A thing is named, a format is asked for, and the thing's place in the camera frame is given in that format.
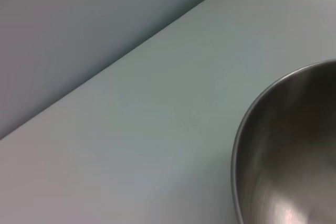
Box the stainless steel mixing bowl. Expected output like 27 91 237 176
230 58 336 224

